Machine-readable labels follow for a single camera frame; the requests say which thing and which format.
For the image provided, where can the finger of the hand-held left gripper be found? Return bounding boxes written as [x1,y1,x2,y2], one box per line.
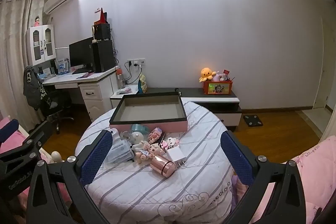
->
[22,121,54,155]
[0,119,19,147]

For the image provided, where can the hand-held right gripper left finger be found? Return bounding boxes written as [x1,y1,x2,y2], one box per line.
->
[26,130,113,224]

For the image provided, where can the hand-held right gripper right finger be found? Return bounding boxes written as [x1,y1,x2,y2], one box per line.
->
[220,131,306,224]

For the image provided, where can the blue face mask pack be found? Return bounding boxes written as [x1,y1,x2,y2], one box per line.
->
[105,141,134,164]

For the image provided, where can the white plug night light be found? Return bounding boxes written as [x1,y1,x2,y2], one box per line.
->
[110,129,121,147]

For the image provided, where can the white astronaut figure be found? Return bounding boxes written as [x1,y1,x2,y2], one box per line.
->
[128,132,145,146]

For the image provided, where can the pink baby doll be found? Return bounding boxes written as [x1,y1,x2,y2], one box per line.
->
[133,143,161,163]

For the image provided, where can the white charger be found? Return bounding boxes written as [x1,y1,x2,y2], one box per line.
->
[165,148,187,165]

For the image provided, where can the pink block hand toy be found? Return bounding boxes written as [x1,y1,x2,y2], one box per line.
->
[148,127,164,143]

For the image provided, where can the rose gold bottle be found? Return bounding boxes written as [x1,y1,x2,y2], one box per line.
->
[150,154,176,178]

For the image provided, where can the pink white block figure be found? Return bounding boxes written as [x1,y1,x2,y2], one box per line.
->
[160,137,180,152]

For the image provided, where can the dark small rectangular box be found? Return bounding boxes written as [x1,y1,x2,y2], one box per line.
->
[154,132,166,147]

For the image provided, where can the pink box with black rim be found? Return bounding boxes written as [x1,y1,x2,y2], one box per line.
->
[109,92,188,132]

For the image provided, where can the pink blanket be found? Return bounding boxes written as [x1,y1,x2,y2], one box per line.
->
[0,117,72,214]

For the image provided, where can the black office chair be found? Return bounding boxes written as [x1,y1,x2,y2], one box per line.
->
[39,88,74,135]

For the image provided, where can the black bathroom scale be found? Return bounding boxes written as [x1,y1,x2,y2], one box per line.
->
[243,115,264,127]

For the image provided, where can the dark grey jacket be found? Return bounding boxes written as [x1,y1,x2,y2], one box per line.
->
[23,66,47,110]

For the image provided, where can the white desk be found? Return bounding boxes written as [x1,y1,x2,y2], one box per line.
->
[42,67,119,122]

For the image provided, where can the black white low cabinet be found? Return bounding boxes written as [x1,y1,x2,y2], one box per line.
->
[110,85,242,132]

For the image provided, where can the blue white box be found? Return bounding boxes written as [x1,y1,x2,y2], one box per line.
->
[57,57,69,75]

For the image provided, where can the orange storage crate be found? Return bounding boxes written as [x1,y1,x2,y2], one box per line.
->
[203,80,233,95]

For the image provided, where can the cream curtain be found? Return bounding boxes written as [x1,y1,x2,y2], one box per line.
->
[0,0,48,130]

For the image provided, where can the pink printed quilt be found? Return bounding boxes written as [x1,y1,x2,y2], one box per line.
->
[231,135,336,224]

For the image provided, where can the clear bottle with red cap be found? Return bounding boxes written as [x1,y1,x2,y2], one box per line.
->
[116,68,125,89]

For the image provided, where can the yellow blue snack bag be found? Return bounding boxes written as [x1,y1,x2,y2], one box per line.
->
[138,73,148,94]

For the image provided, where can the black computer monitor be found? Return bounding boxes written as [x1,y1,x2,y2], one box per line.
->
[69,37,94,73]

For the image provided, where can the orange octopus plush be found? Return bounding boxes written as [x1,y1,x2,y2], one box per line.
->
[199,67,217,83]

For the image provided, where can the black computer tower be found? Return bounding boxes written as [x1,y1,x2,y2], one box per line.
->
[92,40,116,73]

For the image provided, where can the black speaker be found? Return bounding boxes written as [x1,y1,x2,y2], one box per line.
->
[92,24,111,41]

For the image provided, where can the white bed frame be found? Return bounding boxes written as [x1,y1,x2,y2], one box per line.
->
[14,126,30,136]

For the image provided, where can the white wall cabinet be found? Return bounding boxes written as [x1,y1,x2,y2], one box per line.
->
[26,25,57,66]

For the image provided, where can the black power cables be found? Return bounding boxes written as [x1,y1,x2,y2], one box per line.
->
[123,61,144,84]

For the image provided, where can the white wall socket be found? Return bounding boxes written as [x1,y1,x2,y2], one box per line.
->
[127,58,146,69]

